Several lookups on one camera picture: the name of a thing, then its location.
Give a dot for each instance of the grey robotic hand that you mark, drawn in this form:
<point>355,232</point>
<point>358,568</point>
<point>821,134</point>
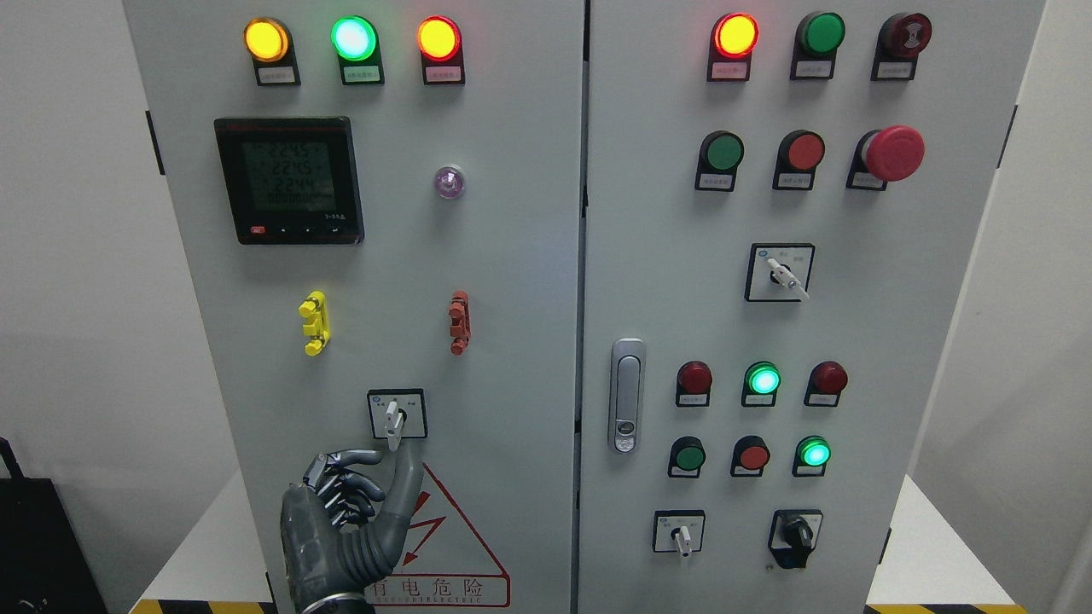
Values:
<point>341,532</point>

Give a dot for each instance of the white selector switch door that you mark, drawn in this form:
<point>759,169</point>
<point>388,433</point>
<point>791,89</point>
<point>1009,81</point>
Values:
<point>397,414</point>

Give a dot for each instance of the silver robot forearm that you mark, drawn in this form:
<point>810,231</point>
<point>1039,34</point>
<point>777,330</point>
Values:
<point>342,603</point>

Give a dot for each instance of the small purple dome light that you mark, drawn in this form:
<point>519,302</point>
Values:
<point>449,182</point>

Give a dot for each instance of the yellow indicator light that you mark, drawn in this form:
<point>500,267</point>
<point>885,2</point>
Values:
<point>270,46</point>

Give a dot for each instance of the red electric hazard warning sticker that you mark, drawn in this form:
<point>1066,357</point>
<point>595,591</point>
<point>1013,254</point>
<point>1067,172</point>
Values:
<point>446,563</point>

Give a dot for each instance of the yellow terminal connector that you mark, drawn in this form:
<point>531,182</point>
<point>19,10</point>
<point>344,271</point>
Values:
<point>315,326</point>

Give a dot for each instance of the red terminal connector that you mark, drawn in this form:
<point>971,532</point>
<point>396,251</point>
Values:
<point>460,328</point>

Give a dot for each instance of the black digital power meter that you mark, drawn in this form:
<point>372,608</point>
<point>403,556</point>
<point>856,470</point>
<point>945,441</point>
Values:
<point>291,181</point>

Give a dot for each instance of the green push button lower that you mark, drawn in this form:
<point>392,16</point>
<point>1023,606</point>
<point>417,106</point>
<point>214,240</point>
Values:
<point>686,458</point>

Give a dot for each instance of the green push button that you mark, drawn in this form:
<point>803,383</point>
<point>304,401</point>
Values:
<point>686,458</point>
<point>719,156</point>

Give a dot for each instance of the dark red light left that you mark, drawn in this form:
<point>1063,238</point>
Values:
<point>693,385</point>

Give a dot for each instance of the dark red light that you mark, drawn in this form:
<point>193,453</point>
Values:
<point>693,385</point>
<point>826,383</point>

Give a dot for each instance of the grey electrical cabinet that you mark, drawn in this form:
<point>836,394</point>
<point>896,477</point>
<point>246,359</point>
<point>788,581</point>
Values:
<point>578,129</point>

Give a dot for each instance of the red push button lower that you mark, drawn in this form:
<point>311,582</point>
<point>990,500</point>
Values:
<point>750,456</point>

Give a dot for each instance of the red push button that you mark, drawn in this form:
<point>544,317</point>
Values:
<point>750,456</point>
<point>799,154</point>

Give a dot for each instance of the lit green light middle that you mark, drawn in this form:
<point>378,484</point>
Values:
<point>759,387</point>

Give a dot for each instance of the lit green light lower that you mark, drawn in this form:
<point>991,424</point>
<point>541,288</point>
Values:
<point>811,457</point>

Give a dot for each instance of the lit green indicator light top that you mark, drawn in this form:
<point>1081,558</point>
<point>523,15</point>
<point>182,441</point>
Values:
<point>357,45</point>

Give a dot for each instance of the dark red light right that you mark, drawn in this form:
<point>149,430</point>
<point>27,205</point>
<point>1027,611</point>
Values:
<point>826,383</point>

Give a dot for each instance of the red-rimmed lit light left door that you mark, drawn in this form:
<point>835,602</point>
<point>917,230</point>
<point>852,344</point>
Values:
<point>440,41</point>

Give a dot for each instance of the green push button upper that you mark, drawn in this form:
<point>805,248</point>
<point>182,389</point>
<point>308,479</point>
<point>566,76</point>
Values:
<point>719,156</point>

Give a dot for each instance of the red push button upper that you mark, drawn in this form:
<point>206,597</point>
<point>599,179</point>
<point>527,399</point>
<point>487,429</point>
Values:
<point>799,154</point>

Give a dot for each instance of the red lit light right door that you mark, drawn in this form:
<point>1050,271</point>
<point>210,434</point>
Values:
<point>732,41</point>

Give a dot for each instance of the red emergency stop mushroom button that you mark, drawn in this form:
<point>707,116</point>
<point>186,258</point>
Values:
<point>884,156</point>

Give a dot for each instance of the unlit green indicator light top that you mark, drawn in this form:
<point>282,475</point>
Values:
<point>817,39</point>

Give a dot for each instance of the dark red buzzer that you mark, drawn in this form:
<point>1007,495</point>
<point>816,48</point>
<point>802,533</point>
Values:
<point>900,40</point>

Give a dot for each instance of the silver door handle lock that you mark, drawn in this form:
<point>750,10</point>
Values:
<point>625,402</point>

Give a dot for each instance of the white selector switch lower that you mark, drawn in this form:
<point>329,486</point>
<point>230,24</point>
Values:
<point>678,532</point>

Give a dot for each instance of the white selector switch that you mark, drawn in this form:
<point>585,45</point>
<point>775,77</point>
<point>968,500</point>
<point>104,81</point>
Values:
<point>779,271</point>
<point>678,532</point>

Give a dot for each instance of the black rotary selector switch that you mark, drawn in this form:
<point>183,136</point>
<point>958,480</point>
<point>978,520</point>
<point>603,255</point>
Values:
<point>793,535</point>

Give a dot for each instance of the white selector switch upper right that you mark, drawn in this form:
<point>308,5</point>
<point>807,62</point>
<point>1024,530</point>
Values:
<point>779,271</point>

